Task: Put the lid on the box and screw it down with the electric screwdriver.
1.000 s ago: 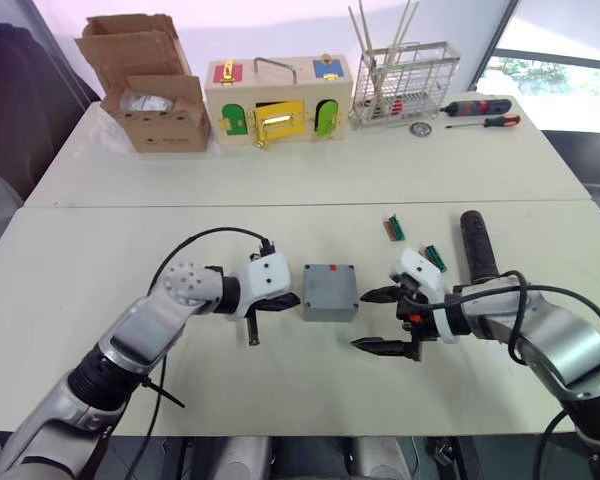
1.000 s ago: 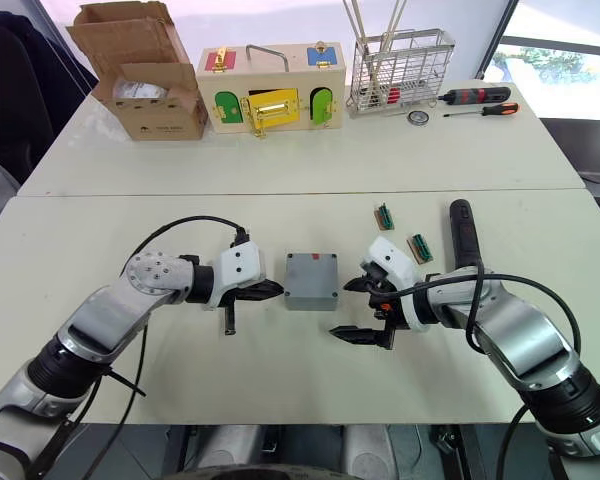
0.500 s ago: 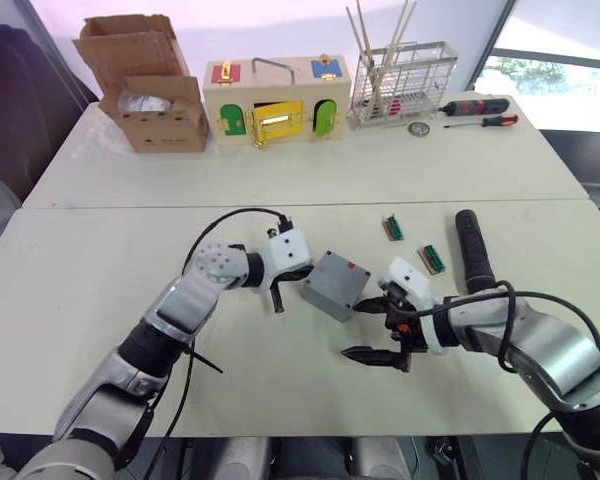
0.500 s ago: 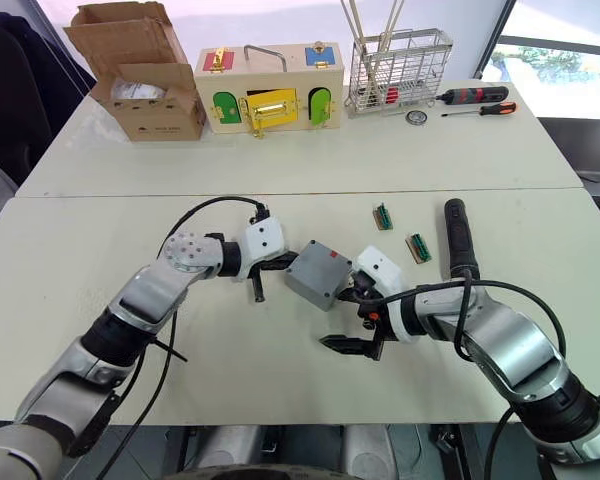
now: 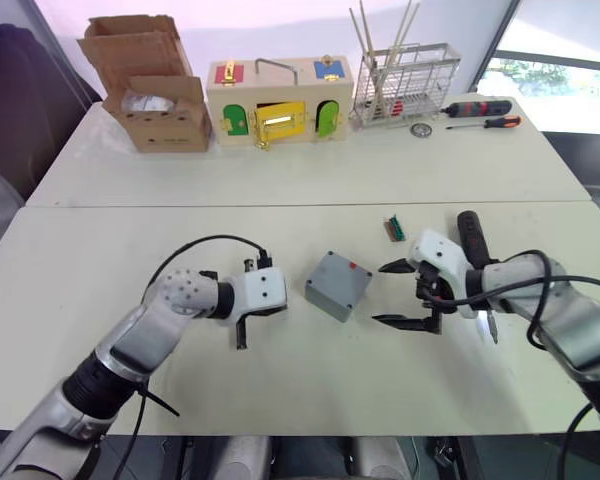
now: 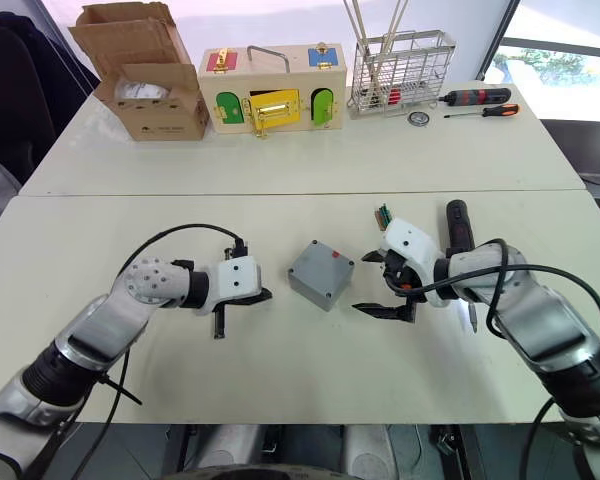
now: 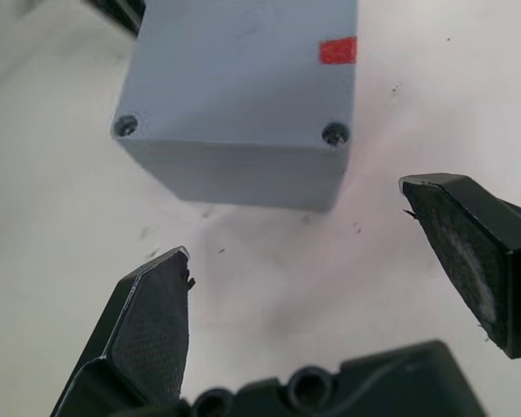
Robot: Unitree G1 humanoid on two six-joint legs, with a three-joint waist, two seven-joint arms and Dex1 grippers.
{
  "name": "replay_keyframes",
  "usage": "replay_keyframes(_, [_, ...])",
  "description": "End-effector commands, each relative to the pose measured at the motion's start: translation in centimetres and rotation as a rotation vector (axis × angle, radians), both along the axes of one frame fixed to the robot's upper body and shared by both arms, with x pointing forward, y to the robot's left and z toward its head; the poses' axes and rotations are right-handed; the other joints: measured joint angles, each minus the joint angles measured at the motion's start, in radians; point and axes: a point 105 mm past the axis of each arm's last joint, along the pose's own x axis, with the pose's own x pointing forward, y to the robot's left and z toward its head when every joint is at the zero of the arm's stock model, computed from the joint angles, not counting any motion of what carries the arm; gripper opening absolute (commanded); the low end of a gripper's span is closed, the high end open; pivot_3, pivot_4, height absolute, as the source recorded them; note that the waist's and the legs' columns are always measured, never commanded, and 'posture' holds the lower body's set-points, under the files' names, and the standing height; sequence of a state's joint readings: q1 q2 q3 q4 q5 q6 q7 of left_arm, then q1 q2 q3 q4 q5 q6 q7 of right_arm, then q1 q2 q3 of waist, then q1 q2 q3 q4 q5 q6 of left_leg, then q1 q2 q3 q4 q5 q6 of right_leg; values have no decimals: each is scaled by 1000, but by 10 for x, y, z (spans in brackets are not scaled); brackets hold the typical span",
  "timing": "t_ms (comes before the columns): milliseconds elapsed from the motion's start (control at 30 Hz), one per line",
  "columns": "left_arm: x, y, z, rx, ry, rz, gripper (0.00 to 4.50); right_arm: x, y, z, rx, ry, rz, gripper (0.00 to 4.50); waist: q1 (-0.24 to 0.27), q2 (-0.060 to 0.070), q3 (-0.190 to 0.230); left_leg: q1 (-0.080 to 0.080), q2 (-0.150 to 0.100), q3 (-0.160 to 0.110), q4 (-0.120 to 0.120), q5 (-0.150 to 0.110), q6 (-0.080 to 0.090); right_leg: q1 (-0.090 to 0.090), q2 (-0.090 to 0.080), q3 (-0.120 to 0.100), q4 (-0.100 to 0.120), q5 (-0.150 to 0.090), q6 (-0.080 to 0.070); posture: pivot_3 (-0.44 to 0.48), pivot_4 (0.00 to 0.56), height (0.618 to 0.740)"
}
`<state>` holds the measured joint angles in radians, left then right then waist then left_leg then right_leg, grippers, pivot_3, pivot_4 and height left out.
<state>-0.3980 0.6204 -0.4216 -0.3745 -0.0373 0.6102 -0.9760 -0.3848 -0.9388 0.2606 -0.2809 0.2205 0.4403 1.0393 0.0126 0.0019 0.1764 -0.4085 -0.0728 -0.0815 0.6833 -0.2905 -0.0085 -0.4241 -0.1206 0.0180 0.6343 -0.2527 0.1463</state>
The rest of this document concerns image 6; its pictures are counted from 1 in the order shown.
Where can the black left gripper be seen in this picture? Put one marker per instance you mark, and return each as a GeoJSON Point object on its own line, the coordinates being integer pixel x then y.
{"type": "Point", "coordinates": [229, 304]}

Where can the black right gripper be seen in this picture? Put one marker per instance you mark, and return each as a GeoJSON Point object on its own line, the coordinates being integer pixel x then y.
{"type": "Point", "coordinates": [399, 272]}

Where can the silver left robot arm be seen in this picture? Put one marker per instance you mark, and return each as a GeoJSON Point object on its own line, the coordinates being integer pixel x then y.
{"type": "Point", "coordinates": [130, 300]}

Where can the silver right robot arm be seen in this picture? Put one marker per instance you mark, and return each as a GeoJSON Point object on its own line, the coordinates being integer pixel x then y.
{"type": "Point", "coordinates": [530, 310]}

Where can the grey plastic box lid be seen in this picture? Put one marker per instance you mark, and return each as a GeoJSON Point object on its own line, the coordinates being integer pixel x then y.
{"type": "Point", "coordinates": [320, 267]}

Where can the grey plastic junction box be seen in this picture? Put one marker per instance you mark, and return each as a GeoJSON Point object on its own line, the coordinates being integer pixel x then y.
{"type": "Point", "coordinates": [310, 292]}

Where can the brown cardboard box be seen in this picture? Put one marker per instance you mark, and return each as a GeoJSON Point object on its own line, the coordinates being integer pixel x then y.
{"type": "Point", "coordinates": [155, 117]}

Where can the black red electric screwdriver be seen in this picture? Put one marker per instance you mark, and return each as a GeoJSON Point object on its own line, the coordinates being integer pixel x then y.
{"type": "Point", "coordinates": [475, 97]}

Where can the orange black hand screwdriver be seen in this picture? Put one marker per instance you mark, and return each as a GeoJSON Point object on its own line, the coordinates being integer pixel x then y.
{"type": "Point", "coordinates": [500, 110]}

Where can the wooden lock box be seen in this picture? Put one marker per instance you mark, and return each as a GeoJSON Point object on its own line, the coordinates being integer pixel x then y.
{"type": "Point", "coordinates": [280, 80]}

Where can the green brown bit holder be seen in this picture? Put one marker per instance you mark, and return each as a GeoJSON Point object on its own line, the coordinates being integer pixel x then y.
{"type": "Point", "coordinates": [382, 216]}

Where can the black zip tie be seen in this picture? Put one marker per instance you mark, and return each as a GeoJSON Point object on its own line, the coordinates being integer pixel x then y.
{"type": "Point", "coordinates": [122, 393]}

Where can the round metal gauge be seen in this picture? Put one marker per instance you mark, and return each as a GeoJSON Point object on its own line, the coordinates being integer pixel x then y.
{"type": "Point", "coordinates": [418, 118]}

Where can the green arched wooden door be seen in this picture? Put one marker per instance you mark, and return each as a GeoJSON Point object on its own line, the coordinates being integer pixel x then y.
{"type": "Point", "coordinates": [321, 106]}

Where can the small red block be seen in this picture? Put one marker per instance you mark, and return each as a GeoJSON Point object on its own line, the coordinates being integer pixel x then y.
{"type": "Point", "coordinates": [394, 96]}

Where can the yellow wooden door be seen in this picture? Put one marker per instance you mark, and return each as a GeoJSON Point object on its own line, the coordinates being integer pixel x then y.
{"type": "Point", "coordinates": [275, 107]}

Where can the blue wooden door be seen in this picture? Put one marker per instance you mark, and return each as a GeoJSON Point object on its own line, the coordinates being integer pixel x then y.
{"type": "Point", "coordinates": [325, 56]}

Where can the white item in plastic bag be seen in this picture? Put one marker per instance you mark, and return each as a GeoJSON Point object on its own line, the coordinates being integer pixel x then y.
{"type": "Point", "coordinates": [140, 92]}

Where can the red wooden door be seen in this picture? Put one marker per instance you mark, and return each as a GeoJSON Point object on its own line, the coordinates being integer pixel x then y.
{"type": "Point", "coordinates": [221, 61]}

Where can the thin wooden stick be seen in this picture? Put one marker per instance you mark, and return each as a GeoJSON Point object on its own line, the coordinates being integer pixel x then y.
{"type": "Point", "coordinates": [361, 25]}
{"type": "Point", "coordinates": [354, 22]}
{"type": "Point", "coordinates": [399, 20]}
{"type": "Point", "coordinates": [391, 22]}

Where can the dark jacket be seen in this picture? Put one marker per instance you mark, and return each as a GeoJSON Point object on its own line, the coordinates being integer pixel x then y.
{"type": "Point", "coordinates": [20, 90]}

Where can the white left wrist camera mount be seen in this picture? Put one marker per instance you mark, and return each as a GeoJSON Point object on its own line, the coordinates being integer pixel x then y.
{"type": "Point", "coordinates": [237, 278]}

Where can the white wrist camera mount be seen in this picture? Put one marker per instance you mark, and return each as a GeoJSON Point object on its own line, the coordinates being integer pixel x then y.
{"type": "Point", "coordinates": [237, 278]}
{"type": "Point", "coordinates": [412, 240]}

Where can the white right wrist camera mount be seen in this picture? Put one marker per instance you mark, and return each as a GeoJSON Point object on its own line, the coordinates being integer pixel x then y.
{"type": "Point", "coordinates": [412, 240]}

